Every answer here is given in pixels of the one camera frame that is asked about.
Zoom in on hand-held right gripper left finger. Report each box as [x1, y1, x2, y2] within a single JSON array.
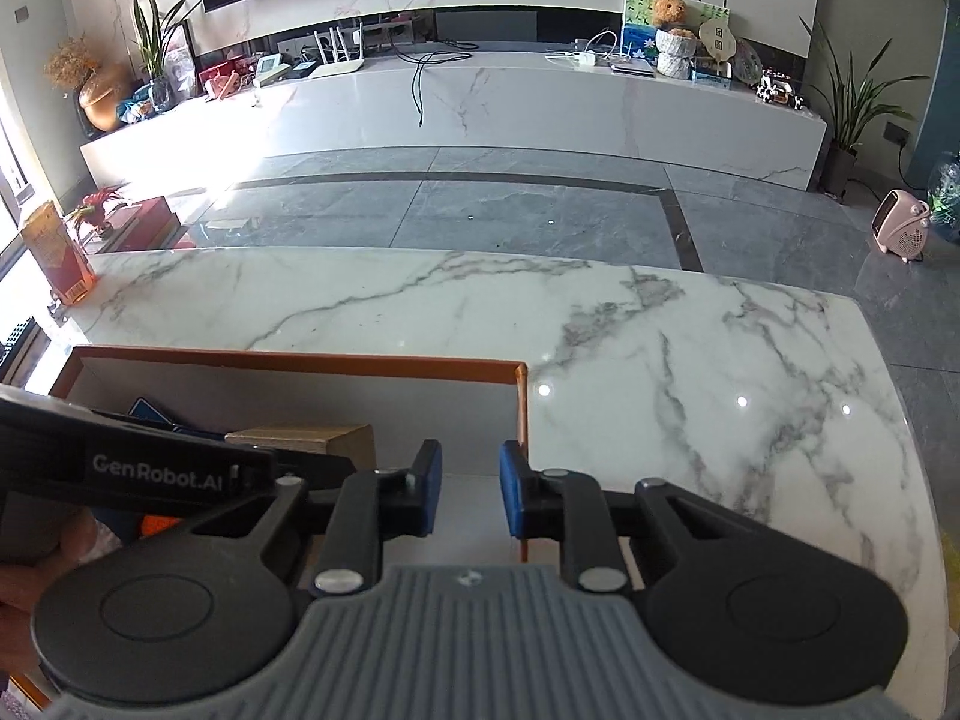
[[184, 439, 443, 599]]

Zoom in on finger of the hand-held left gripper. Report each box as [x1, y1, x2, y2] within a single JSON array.
[[266, 448, 359, 511]]

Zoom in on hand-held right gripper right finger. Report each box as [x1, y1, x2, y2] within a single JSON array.
[[499, 440, 755, 593]]

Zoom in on tan box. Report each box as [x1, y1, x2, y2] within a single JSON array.
[[225, 424, 377, 473]]

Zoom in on blue card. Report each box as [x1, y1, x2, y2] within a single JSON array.
[[127, 396, 226, 440]]

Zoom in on orange cardboard box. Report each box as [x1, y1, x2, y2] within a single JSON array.
[[11, 345, 531, 710]]

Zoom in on person's left hand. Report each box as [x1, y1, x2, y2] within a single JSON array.
[[0, 516, 104, 697]]

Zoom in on orange drink bottle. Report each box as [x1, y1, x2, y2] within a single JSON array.
[[19, 200, 98, 306]]

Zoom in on red flat box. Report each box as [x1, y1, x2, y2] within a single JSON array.
[[90, 197, 181, 252]]

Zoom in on small red potted plant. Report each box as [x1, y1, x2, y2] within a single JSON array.
[[64, 184, 128, 241]]

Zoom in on blue snack bag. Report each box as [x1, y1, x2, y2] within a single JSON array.
[[116, 86, 162, 121]]

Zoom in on golden vase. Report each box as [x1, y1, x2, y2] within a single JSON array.
[[79, 64, 136, 132]]

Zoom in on white marble TV cabinet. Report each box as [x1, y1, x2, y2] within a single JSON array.
[[79, 45, 830, 192]]

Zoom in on red gift box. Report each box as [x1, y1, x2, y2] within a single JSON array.
[[199, 60, 248, 98]]

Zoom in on white router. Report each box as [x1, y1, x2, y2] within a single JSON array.
[[311, 26, 366, 80]]

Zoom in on clear plastic bag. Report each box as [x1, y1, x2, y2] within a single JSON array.
[[169, 41, 197, 95]]

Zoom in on dried flowers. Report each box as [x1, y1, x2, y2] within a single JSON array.
[[43, 36, 98, 91]]

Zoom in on orchid plant in glass vase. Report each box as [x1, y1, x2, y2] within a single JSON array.
[[131, 0, 200, 110]]

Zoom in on pink heater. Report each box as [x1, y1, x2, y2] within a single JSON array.
[[868, 190, 932, 263]]

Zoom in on black white cow toy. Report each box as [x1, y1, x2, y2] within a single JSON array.
[[754, 69, 809, 107]]

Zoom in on green painting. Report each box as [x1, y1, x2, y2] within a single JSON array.
[[621, 0, 730, 65]]

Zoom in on wooden fan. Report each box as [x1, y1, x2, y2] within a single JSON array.
[[699, 19, 732, 80]]

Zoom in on long-leaf potted plant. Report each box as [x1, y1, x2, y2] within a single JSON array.
[[799, 15, 931, 196]]

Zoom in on black cable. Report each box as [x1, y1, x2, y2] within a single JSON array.
[[397, 45, 477, 128]]

